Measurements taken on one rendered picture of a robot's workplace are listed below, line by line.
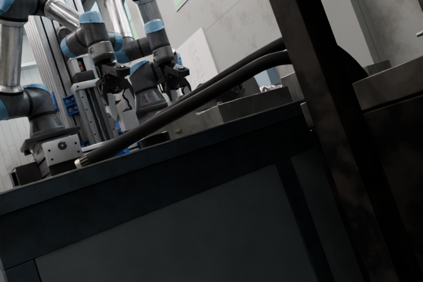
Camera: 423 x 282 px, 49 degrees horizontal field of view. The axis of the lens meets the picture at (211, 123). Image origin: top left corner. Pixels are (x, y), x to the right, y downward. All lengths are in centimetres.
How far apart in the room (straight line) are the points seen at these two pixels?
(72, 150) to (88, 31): 55
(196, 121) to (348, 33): 274
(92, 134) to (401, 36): 251
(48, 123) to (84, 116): 22
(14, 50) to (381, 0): 281
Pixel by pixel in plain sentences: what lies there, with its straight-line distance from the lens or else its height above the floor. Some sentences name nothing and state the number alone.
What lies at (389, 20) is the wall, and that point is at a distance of 388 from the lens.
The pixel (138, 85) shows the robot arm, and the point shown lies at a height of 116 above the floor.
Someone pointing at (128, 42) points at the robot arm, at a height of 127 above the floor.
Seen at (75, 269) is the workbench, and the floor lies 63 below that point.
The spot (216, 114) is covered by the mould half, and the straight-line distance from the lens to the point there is 123.
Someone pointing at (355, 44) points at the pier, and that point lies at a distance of 390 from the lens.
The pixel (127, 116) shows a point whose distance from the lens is 147.
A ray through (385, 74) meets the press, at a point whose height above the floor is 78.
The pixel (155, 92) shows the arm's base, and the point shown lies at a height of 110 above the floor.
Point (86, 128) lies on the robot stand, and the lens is 219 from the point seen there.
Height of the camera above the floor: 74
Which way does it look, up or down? 4 degrees up
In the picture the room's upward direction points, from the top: 19 degrees counter-clockwise
